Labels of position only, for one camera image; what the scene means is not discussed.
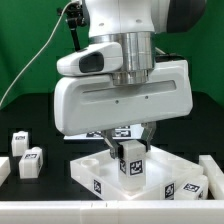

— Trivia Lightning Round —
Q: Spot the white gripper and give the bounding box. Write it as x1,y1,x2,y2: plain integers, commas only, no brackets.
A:
54,60,193,159

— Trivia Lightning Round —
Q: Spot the white square tabletop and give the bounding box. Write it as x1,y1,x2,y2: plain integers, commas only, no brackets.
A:
70,146,203,201

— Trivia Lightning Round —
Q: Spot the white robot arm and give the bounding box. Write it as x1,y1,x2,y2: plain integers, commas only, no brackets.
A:
54,0,207,158

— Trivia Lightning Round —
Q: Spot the white base tag plate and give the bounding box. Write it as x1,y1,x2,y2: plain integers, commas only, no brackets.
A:
64,124,143,140

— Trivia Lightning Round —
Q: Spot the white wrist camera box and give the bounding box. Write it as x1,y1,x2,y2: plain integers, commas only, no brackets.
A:
57,42,123,77

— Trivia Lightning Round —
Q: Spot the white right wall block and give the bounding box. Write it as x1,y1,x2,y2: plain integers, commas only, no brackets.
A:
199,155,224,200

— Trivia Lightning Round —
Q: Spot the white wall block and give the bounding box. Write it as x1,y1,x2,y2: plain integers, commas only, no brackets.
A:
199,155,224,200
0,157,11,186

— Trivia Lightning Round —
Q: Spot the white cable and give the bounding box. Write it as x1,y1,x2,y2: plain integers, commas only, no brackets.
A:
0,0,80,104

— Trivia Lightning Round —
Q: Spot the white left wall block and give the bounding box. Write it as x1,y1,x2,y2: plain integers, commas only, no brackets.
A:
0,157,11,186

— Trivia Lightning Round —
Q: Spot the black camera stand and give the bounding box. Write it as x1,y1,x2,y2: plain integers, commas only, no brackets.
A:
64,1,86,51

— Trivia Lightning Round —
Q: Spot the white front wall fixture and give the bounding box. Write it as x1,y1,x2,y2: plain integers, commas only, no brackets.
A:
0,200,224,224

